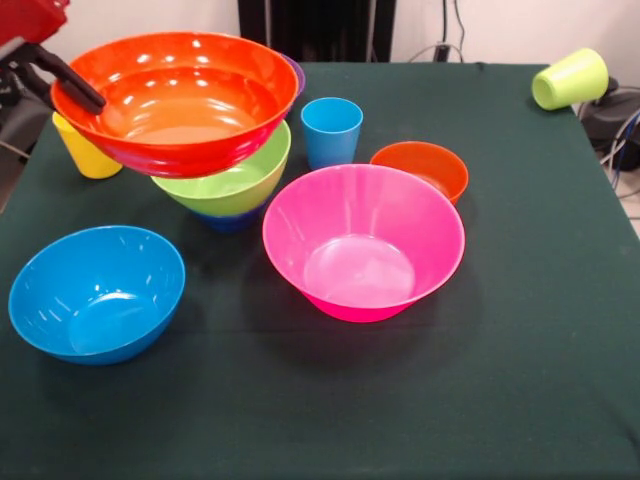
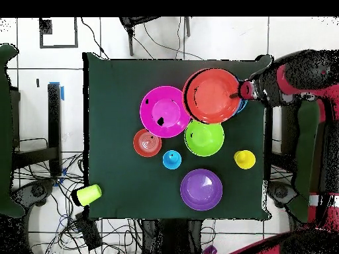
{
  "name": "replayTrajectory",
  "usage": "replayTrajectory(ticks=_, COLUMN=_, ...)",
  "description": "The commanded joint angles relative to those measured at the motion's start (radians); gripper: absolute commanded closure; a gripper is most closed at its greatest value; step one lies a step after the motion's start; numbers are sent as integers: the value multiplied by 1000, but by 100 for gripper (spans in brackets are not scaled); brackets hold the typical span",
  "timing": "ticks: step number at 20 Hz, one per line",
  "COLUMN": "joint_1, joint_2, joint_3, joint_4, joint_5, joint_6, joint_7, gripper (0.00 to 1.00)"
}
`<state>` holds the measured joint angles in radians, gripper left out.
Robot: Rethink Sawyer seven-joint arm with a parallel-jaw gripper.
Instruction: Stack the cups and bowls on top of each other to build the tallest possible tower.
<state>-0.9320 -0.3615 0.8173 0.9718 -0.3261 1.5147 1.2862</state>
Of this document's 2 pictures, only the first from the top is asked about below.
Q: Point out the small dark blue bowl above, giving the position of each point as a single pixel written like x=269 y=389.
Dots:
x=227 y=222

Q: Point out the yellow cup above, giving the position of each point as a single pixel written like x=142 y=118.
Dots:
x=90 y=160

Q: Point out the dark green table cloth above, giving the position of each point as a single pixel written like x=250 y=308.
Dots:
x=300 y=400

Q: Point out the grey chair base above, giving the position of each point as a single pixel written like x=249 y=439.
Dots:
x=615 y=115
x=20 y=125

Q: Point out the small orange bowl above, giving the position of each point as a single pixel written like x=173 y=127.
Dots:
x=430 y=160

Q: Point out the green bowl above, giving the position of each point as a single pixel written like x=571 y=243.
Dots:
x=235 y=190

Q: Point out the light green cup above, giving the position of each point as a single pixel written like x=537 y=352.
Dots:
x=575 y=80

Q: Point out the light blue cup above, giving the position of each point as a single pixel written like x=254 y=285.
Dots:
x=330 y=145

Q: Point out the black power plug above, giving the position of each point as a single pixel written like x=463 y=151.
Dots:
x=442 y=51

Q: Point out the large light blue bowl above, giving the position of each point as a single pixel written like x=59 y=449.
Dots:
x=95 y=295

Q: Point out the large orange bowl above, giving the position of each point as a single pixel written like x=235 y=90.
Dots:
x=175 y=100

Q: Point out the large pink bowl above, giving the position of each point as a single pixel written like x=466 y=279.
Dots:
x=360 y=240

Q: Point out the purple bowl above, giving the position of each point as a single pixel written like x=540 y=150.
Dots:
x=299 y=75

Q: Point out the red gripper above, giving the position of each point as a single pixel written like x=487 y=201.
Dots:
x=30 y=17

